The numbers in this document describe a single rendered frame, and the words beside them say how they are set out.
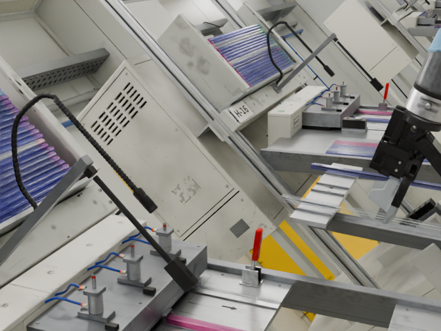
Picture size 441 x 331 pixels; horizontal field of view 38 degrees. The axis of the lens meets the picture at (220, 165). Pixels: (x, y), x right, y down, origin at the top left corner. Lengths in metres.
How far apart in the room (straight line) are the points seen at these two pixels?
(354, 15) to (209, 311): 4.51
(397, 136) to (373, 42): 4.28
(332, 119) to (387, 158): 1.04
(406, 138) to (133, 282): 0.53
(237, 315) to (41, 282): 0.32
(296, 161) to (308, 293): 0.81
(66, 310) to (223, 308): 0.26
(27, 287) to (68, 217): 0.22
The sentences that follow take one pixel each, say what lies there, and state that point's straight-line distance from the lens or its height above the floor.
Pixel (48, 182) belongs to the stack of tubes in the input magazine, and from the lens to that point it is 1.20.
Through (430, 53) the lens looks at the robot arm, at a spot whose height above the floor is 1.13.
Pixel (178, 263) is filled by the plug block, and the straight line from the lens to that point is 0.87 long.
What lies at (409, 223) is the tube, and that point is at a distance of 1.22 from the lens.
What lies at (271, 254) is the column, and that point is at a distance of 4.26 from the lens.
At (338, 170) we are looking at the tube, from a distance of 1.45.
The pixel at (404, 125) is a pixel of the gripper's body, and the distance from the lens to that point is 1.16.
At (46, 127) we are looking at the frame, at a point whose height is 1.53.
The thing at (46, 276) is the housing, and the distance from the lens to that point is 1.06.
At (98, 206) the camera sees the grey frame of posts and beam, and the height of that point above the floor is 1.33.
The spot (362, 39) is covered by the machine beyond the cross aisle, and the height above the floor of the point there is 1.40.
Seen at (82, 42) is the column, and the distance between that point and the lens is 4.47.
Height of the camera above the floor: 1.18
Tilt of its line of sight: 3 degrees up
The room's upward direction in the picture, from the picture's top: 42 degrees counter-clockwise
